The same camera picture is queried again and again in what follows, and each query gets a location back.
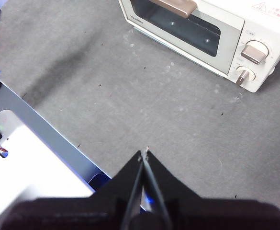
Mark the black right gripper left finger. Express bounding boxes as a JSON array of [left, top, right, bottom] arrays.
[[0, 150, 144, 230]]

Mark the large cream oven knob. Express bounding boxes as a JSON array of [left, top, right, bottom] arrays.
[[240, 40, 269, 65]]

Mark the cream Toshiba toaster oven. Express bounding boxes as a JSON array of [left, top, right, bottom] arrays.
[[118, 0, 280, 93]]

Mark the glass oven door with handle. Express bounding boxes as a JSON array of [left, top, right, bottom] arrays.
[[119, 0, 246, 76]]

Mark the small cream oven knob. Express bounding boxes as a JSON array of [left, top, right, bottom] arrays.
[[235, 66, 256, 86]]

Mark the white metal base plate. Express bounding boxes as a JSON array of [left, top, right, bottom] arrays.
[[0, 86, 112, 230]]

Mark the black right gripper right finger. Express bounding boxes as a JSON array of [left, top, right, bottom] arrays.
[[145, 148, 280, 230]]

